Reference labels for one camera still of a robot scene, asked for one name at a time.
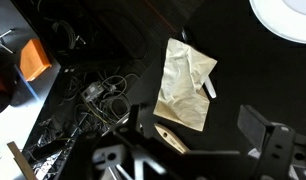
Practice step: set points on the crumpled brown paper bag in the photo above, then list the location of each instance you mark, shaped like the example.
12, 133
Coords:
184, 86

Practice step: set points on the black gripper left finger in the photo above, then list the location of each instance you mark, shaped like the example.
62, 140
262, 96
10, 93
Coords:
134, 118

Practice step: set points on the orange block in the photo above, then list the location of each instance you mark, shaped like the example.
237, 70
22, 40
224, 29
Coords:
33, 60

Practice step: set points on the grey power adapter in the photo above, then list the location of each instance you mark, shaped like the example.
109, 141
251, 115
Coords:
92, 91

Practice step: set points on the white round plate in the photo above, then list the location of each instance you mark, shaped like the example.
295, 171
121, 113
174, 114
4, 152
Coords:
283, 20

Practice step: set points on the white pen with black cap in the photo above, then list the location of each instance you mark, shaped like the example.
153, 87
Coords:
210, 89

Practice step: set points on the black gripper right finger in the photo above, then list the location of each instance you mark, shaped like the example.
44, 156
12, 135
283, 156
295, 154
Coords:
256, 128

